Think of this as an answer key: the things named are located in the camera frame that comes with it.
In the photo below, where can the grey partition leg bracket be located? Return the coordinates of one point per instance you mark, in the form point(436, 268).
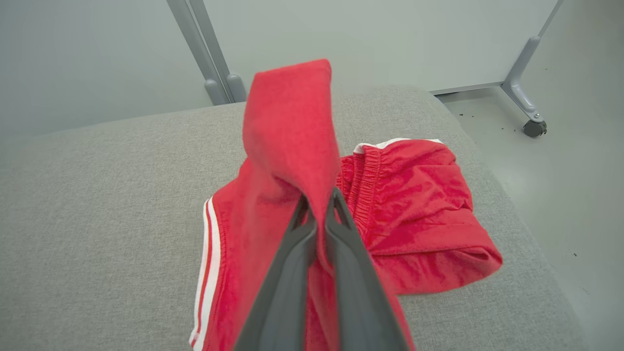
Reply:
point(519, 87)

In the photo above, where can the grey caster wheel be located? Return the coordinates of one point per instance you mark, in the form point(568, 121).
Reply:
point(535, 128)

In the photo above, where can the red Bulls shorts white trim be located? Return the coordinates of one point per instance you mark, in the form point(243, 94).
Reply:
point(419, 209)

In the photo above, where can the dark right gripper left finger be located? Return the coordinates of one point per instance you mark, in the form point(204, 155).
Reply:
point(282, 302)

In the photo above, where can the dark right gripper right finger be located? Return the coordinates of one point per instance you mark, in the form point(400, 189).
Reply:
point(360, 302)

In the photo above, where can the grey fabric sofa seat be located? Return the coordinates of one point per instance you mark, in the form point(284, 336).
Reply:
point(97, 219)

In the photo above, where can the white partition panel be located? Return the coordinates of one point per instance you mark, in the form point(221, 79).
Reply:
point(390, 39)
point(87, 58)

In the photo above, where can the grey partition post with foot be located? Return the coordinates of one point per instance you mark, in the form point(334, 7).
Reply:
point(214, 92)
point(237, 87)

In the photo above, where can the red Bulls jersey white sleeves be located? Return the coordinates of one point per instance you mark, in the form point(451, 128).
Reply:
point(287, 126)

